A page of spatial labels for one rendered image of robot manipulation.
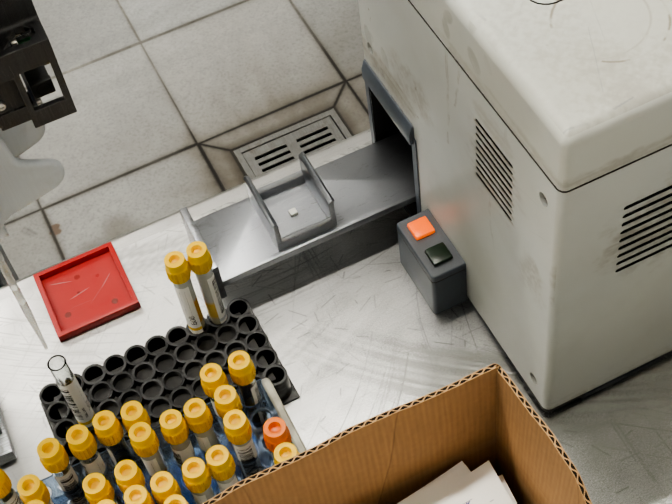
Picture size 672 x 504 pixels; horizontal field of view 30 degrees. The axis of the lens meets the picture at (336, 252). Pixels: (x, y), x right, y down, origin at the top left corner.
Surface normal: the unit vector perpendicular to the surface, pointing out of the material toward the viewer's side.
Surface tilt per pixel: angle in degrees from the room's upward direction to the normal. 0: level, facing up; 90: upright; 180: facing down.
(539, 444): 88
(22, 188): 92
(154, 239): 0
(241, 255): 0
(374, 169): 0
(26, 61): 90
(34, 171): 92
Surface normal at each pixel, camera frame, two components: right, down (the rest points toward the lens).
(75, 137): -0.10, -0.59
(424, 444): 0.44, 0.69
